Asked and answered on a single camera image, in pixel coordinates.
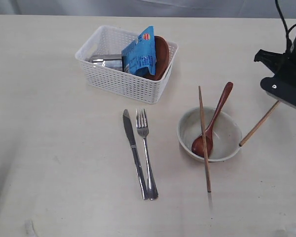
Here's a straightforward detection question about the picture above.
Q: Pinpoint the brown wooden chopstick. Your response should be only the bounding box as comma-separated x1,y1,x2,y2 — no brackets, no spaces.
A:
239,101,280,147
198,86,212,193

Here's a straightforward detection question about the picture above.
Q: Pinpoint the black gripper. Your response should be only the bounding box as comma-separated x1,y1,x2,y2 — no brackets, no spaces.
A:
254,49,296,84

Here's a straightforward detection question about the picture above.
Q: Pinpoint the silver table knife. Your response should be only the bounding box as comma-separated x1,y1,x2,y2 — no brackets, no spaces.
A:
122,109,148,200

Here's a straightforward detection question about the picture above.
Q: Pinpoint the brown wooden plate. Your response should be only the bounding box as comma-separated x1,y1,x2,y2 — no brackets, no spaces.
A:
144,36,170,81

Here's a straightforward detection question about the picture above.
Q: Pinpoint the steel cup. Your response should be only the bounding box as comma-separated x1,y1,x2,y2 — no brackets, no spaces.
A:
86,54,123,72

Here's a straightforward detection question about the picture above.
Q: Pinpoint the brown wooden spoon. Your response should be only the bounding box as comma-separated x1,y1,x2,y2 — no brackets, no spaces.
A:
191,82,233,158

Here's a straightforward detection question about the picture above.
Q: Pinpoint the silver fork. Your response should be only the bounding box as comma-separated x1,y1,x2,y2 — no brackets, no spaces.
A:
136,109,158,200

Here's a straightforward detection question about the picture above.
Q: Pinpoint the grey curtain backdrop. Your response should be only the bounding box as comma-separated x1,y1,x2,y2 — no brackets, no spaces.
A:
0,0,296,18

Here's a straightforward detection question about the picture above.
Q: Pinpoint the white ceramic bowl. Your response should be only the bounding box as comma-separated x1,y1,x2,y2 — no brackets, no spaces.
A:
177,107,242,162

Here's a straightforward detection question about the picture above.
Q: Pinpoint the blue snack bag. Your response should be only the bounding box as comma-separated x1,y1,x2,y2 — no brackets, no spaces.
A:
121,26,156,77

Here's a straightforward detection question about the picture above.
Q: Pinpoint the white perforated plastic basket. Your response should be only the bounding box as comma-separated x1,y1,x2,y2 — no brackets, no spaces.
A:
75,25,178,104

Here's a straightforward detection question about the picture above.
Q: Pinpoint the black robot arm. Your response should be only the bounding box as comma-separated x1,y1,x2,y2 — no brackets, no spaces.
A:
254,0,296,88

